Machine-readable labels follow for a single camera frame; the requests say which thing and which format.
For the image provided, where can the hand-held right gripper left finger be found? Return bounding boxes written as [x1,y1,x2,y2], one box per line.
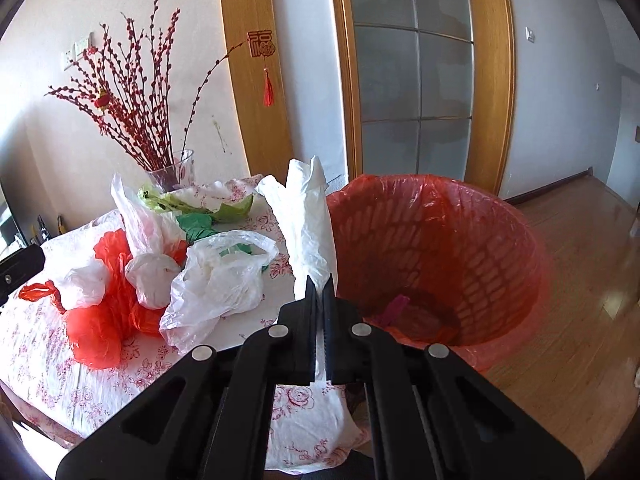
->
[55,280,321,480]

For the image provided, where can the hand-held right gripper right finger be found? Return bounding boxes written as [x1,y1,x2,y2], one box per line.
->
[323,289,586,480]

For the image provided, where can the large clear white plastic bag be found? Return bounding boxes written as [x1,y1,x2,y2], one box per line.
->
[160,230,280,354]

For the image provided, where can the red plastic bag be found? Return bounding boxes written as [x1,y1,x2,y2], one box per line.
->
[20,229,189,370]

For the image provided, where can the long white plastic bag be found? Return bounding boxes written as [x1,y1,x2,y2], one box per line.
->
[255,156,339,386]

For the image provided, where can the wastebasket with red liner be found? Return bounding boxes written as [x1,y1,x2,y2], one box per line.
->
[326,174,551,378]

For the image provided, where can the small white plastic bag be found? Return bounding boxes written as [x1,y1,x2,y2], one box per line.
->
[50,260,112,311]

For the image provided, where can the pink wrapper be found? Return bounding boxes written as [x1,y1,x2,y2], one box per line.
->
[375,294,411,327]

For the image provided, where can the tall translucent white plastic bag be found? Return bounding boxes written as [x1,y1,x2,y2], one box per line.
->
[111,174,188,311]

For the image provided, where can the green lettuce leaf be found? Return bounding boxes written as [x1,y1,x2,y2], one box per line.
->
[137,185,256,225]

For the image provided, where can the green plastic bag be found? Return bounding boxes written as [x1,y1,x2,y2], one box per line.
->
[177,212,273,277]

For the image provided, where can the glass vase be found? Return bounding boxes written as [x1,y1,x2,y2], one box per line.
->
[145,149,196,194]

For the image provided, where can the red berry branches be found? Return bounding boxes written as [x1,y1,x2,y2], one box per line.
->
[45,7,247,172]

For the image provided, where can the frosted glass sliding door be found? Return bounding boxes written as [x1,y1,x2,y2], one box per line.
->
[345,0,474,179]

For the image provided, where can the red hanging tassel ornament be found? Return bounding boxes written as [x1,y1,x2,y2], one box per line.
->
[246,30,277,108]

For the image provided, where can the wooden wall trim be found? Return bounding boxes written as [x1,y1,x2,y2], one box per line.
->
[217,0,297,179]

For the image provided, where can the wooden door frame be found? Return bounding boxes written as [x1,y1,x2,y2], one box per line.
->
[327,0,516,202]

